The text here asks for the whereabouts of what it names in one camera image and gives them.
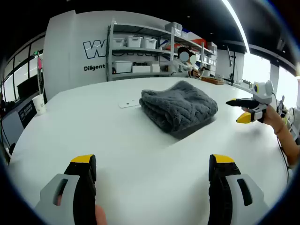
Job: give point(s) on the grey plush towel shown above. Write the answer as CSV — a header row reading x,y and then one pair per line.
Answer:
x,y
178,103

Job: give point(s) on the flat white tag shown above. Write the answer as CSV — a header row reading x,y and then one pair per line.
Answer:
x,y
127,103

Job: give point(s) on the wooden tray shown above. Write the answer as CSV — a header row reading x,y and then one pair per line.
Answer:
x,y
212,80

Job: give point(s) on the person's right hand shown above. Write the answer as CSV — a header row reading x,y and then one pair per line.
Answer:
x,y
273,117

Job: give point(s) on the black sign board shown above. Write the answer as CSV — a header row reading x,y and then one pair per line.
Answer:
x,y
25,112

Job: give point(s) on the group of white storage bins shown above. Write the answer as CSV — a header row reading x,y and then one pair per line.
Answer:
x,y
134,41

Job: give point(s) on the pink flag on pole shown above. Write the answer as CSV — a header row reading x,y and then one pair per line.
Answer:
x,y
39,63

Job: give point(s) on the person's left hand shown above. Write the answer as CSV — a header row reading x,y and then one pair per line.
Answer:
x,y
100,215

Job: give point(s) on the white paper cup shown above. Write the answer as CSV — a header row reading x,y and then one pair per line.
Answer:
x,y
38,105

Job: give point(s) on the black stand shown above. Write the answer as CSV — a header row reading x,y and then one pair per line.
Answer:
x,y
232,70

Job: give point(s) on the grey metal shelf unit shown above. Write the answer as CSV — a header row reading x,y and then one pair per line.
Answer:
x,y
140,75

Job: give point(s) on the black screen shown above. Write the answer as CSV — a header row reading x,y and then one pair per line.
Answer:
x,y
28,87

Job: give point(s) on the ceiling light strip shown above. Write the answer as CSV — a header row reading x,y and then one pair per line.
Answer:
x,y
237,22

